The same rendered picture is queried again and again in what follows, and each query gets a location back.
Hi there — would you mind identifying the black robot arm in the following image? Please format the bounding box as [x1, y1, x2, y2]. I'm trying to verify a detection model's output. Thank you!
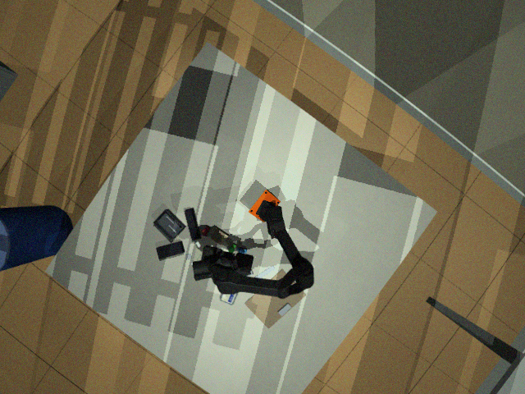
[193, 200, 314, 300]

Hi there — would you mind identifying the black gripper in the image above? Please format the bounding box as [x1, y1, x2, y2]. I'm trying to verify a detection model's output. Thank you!
[201, 245, 253, 273]

